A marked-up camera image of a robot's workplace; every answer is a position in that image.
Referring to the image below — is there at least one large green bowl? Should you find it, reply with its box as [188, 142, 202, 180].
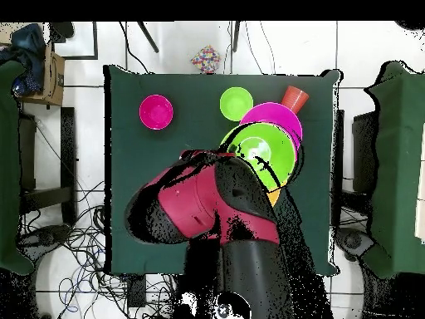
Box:
[218, 122, 298, 193]

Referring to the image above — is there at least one small green bowl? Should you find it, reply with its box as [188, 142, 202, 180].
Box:
[219, 86, 254, 122]

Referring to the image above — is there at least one large orange bowl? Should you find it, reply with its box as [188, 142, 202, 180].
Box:
[266, 187, 282, 208]

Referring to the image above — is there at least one large pink bowl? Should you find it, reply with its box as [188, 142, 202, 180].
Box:
[238, 101, 304, 152]

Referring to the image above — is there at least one red-orange cup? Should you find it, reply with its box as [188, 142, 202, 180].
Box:
[280, 85, 310, 114]

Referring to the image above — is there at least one dark green table cloth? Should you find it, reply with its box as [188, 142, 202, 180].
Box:
[103, 64, 343, 277]

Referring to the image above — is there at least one small pink bowl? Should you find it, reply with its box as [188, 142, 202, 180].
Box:
[138, 94, 174, 131]

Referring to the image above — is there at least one colourful patterned box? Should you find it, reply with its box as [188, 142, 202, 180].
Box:
[190, 45, 222, 74]

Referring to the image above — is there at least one black tripod leg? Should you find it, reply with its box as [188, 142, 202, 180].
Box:
[137, 21, 159, 53]
[232, 21, 241, 52]

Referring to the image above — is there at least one black power strip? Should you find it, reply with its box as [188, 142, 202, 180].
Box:
[127, 275, 147, 308]

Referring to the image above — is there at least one green cloth covered side table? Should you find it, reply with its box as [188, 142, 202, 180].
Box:
[363, 60, 425, 279]
[0, 61, 36, 276]

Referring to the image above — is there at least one brown cardboard box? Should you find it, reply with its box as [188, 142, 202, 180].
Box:
[17, 42, 66, 107]

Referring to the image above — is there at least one blue cloth bundle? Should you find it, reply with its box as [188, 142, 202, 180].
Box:
[0, 22, 47, 96]

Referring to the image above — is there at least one black metal frame stand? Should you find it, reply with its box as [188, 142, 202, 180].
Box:
[19, 106, 78, 227]
[331, 109, 379, 230]

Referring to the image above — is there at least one tangle of black cables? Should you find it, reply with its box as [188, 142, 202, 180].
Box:
[19, 180, 180, 319]

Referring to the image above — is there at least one black pedestal leg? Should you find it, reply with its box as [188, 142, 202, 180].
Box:
[335, 227, 376, 263]
[16, 223, 72, 263]

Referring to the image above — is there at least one thin black square frame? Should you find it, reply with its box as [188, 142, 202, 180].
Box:
[49, 21, 99, 61]

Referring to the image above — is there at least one blue cable loop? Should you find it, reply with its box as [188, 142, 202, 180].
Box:
[58, 277, 81, 314]

